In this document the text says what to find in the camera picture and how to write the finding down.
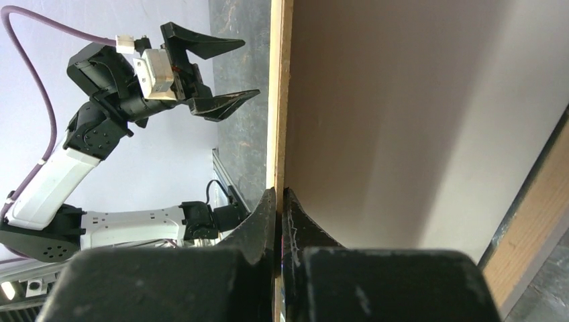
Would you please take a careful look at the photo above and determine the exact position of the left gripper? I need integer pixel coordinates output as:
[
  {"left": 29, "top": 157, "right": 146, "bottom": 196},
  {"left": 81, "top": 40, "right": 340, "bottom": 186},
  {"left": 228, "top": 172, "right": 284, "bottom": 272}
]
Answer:
[{"left": 160, "top": 22, "right": 260, "bottom": 122}]

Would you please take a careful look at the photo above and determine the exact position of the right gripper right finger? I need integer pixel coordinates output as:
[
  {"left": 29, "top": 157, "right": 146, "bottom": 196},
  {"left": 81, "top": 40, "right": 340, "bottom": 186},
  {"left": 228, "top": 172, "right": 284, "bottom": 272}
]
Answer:
[{"left": 282, "top": 189, "right": 501, "bottom": 321}]

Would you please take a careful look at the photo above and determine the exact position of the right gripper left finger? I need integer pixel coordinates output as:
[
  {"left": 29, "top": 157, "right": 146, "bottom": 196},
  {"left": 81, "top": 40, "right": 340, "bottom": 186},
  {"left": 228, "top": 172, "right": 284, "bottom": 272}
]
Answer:
[{"left": 38, "top": 189, "right": 276, "bottom": 321}]

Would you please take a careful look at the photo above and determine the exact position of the wooden backing board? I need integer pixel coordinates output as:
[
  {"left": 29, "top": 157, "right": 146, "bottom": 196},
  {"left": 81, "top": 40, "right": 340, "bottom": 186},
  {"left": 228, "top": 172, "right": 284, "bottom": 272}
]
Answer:
[{"left": 266, "top": 0, "right": 569, "bottom": 322}]

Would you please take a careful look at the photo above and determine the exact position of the white wooden picture frame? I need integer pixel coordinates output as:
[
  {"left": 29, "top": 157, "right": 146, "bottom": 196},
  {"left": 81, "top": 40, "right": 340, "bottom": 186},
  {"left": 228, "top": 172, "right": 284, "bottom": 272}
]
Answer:
[{"left": 479, "top": 111, "right": 568, "bottom": 318}]

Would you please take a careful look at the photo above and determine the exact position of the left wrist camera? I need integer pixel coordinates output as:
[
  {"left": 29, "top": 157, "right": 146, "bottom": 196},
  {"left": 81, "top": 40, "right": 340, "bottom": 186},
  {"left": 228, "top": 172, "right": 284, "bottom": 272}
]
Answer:
[{"left": 115, "top": 35, "right": 176, "bottom": 101}]

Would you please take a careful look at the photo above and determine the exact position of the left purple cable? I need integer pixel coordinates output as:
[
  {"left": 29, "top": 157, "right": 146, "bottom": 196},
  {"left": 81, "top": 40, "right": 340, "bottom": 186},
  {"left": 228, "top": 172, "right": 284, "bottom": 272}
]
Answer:
[{"left": 0, "top": 5, "right": 119, "bottom": 261}]

